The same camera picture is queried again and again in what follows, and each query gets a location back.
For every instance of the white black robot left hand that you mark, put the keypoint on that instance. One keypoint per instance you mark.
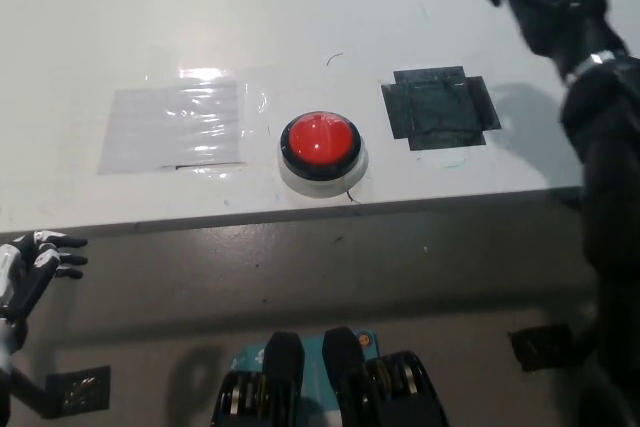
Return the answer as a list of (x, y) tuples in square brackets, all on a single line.
[(25, 282)]

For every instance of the red dome push button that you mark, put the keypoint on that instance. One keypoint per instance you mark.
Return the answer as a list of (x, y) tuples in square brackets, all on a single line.
[(320, 139)]

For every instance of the clear tape film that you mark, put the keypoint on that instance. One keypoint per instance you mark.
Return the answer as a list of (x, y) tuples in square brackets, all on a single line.
[(257, 97)]

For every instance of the black tape square patch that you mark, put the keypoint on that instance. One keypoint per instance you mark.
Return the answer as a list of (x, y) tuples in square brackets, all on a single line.
[(439, 109)]

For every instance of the grey paper sheet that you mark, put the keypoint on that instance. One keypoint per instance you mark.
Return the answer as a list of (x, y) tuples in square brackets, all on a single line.
[(170, 129)]

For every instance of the black table leg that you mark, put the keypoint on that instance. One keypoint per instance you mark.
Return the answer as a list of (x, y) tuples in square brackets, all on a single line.
[(32, 392)]

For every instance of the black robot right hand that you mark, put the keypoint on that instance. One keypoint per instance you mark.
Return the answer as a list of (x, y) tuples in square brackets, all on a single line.
[(560, 2)]

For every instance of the black teal robot body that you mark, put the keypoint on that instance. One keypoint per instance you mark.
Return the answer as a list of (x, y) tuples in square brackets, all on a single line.
[(330, 382)]

